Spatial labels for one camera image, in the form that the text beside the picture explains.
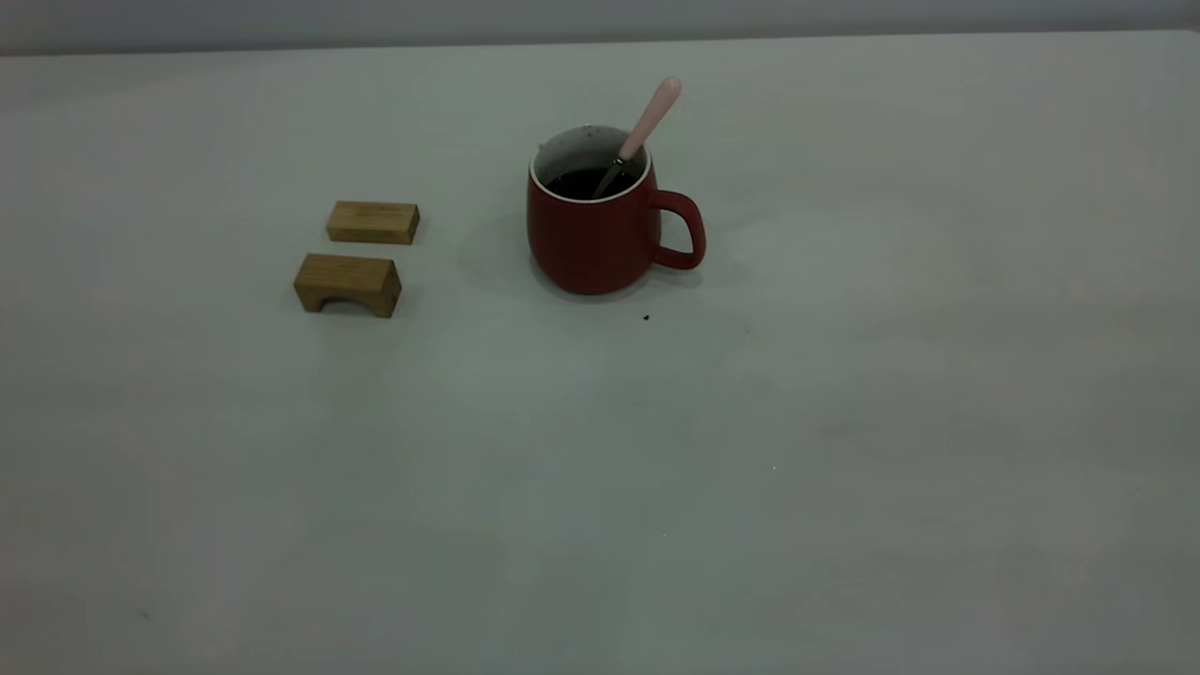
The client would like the red ceramic mug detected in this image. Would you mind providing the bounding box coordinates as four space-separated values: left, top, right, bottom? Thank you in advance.
526 124 706 295

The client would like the pink-handled metal spoon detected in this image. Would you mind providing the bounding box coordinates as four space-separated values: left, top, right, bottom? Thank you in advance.
591 77 683 200

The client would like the dark coffee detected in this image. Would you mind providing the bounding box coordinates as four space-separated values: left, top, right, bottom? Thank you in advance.
546 167 638 201

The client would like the flat wooden block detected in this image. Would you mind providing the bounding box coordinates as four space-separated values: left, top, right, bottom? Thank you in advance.
326 201 421 246

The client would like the arched wooden block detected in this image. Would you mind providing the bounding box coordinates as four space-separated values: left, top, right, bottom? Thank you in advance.
293 253 403 319

